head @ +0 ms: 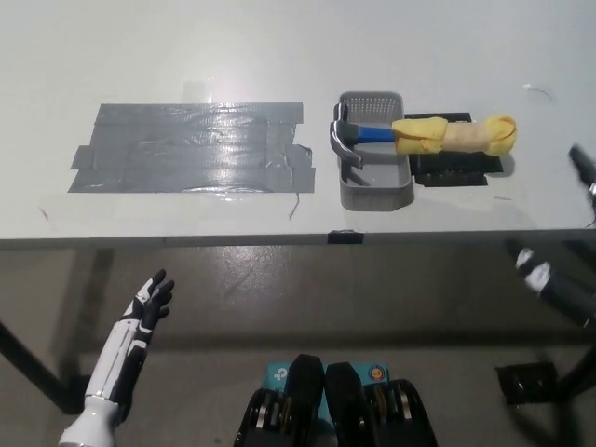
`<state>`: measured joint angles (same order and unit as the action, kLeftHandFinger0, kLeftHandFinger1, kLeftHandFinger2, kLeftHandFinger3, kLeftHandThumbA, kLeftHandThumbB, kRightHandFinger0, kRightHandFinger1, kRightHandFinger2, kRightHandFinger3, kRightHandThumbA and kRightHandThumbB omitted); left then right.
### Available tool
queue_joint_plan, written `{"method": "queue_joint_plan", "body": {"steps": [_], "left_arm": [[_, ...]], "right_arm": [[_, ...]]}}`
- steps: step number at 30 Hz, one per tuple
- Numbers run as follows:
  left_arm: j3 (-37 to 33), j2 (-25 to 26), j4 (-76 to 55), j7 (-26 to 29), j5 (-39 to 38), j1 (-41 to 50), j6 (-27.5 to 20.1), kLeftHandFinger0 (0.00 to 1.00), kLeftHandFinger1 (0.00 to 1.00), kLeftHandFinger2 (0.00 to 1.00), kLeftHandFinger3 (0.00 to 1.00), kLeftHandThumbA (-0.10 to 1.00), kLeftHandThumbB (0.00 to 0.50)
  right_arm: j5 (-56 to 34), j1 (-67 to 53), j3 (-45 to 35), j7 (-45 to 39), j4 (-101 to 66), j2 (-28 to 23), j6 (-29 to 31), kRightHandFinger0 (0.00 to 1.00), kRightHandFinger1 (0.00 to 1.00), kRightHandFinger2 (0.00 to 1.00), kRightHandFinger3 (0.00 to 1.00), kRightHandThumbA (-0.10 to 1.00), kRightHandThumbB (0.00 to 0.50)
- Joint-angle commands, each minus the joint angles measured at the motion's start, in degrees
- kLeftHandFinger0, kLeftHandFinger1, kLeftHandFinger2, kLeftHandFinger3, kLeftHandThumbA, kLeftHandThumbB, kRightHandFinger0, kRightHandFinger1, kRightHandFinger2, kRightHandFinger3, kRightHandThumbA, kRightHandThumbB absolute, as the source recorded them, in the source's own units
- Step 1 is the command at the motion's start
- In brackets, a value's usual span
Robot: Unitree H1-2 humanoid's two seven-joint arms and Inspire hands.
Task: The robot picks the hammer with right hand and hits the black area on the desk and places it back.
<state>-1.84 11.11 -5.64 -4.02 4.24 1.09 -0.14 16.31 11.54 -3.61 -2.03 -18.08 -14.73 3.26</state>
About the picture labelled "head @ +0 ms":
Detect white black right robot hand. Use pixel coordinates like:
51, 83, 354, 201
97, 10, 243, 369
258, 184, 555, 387
515, 143, 596, 330

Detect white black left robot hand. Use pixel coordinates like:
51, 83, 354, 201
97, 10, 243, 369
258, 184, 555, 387
58, 268, 176, 447

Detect claw hammer with yellow cloth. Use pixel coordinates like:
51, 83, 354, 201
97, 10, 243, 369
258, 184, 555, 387
328, 102, 519, 171

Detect black tape patch on desk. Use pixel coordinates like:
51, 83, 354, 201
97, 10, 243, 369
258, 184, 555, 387
402, 111, 505, 188

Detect black robot body blocks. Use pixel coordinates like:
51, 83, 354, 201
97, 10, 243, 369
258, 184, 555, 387
235, 353, 439, 447

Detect teal router box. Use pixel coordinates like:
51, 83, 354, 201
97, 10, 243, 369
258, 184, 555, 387
264, 361, 390, 423

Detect grey perforated plastic basket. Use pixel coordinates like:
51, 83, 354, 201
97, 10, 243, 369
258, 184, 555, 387
337, 90, 416, 211

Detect grey duct tape patch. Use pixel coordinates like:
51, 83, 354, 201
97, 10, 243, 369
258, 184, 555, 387
67, 101, 318, 196

